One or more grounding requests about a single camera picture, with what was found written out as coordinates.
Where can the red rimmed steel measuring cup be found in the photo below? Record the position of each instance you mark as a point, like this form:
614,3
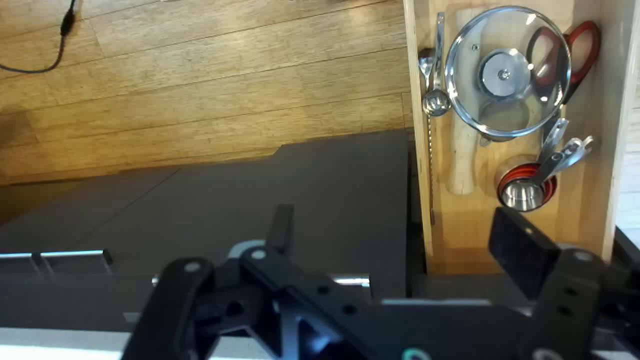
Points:
522,192

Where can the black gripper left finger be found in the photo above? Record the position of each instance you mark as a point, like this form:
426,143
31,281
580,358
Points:
180,300

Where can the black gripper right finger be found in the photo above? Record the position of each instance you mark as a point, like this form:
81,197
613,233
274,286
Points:
567,286

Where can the open wooden kitchen drawer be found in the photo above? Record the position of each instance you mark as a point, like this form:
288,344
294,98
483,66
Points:
467,226

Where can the round glass pot lid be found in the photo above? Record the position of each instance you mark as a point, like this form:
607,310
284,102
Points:
508,73

